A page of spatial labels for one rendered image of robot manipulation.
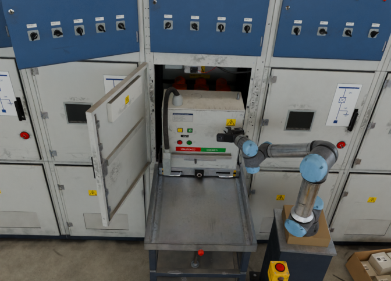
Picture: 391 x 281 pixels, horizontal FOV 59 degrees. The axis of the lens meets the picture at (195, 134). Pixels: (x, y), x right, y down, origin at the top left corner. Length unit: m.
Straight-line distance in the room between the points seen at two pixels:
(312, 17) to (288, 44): 0.19
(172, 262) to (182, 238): 0.73
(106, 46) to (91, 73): 0.25
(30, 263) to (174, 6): 2.20
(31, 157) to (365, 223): 2.58
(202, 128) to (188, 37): 0.54
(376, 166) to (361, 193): 0.26
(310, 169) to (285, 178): 0.98
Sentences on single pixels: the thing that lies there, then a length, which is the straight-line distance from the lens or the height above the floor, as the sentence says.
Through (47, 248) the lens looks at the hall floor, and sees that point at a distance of 3.18.
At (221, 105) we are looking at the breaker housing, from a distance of 2.10.
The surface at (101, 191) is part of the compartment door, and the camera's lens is 1.88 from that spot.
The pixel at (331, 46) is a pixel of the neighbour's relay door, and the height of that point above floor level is 1.73.
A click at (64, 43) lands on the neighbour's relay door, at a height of 1.75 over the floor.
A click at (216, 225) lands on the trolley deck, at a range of 2.08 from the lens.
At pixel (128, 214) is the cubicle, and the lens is 2.82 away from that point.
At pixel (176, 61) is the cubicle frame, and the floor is 1.59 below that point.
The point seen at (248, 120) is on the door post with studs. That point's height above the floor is 1.21.
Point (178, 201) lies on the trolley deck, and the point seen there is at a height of 0.82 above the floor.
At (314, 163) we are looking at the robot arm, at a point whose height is 1.44.
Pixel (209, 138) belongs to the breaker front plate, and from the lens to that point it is 2.17.
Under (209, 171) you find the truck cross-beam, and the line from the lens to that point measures 2.34.
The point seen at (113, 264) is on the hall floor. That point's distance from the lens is 2.95.
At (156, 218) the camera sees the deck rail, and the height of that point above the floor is 0.83.
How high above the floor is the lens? 2.38
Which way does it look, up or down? 34 degrees down
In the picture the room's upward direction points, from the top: 3 degrees clockwise
